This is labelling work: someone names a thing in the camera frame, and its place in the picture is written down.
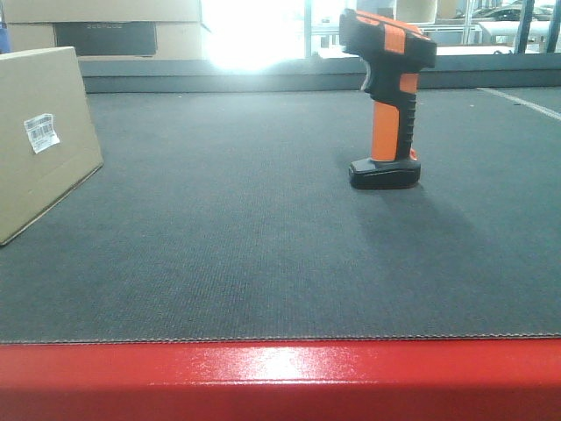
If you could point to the orange black barcode scanner gun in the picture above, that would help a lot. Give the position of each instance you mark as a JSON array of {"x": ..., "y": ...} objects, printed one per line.
[{"x": 394, "y": 53}]

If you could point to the brown cardboard package box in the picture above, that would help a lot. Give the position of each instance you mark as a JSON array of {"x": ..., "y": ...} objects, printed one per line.
[{"x": 34, "y": 82}]

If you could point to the white barcode label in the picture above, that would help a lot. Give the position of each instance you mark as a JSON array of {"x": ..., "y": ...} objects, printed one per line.
[{"x": 40, "y": 132}]

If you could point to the red metal table edge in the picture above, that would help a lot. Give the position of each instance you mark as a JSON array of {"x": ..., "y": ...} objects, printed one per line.
[{"x": 478, "y": 379}]

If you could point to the stacked cardboard boxes background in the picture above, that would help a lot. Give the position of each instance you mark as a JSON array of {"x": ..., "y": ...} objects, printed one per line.
[{"x": 110, "y": 30}]

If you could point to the dark conveyor rear rail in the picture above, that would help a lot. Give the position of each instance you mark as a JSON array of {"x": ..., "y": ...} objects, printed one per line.
[{"x": 315, "y": 74}]

